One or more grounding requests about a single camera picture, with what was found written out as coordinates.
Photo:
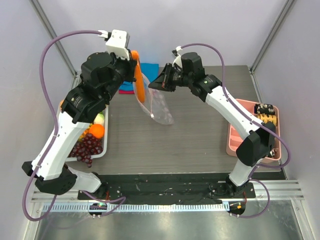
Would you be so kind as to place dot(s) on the floral dark rolled sock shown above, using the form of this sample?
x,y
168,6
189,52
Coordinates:
x,y
273,153

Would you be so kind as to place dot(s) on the folded blue cloth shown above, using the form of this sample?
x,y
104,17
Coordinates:
x,y
150,70

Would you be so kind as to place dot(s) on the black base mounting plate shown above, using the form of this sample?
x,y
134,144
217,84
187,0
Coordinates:
x,y
173,189

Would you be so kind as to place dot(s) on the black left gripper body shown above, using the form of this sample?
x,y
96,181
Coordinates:
x,y
124,68

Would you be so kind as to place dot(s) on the dark red grape bunch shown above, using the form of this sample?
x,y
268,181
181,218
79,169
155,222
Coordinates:
x,y
85,148

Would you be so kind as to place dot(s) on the peach fruit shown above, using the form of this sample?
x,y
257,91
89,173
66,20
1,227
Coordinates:
x,y
61,103

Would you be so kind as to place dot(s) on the clear pink-dotted zip bag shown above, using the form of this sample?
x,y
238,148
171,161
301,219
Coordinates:
x,y
155,105

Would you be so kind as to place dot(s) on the white fruit basket tray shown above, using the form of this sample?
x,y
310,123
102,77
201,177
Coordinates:
x,y
103,139

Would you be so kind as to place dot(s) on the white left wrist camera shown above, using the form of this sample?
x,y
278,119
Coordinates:
x,y
116,42

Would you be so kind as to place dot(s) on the orange carrot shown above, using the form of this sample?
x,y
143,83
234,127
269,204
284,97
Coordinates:
x,y
139,83

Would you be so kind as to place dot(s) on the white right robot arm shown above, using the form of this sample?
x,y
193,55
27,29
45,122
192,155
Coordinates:
x,y
257,140

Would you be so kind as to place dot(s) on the white slotted cable duct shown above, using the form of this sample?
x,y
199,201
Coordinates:
x,y
94,207

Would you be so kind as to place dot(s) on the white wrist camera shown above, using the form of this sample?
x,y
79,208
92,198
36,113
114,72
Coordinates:
x,y
116,42
177,57

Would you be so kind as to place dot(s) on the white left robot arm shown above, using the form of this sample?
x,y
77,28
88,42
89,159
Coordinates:
x,y
101,76

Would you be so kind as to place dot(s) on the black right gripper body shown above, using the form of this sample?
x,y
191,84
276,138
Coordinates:
x,y
169,78

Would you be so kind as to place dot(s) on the folded red cloth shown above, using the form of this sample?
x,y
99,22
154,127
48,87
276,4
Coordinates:
x,y
126,92

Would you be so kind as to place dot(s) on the orange fruit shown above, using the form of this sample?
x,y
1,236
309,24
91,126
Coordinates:
x,y
97,130

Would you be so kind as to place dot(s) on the white green radish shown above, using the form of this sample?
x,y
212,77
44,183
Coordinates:
x,y
99,119

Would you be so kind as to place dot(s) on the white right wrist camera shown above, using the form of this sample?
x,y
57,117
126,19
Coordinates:
x,y
177,57

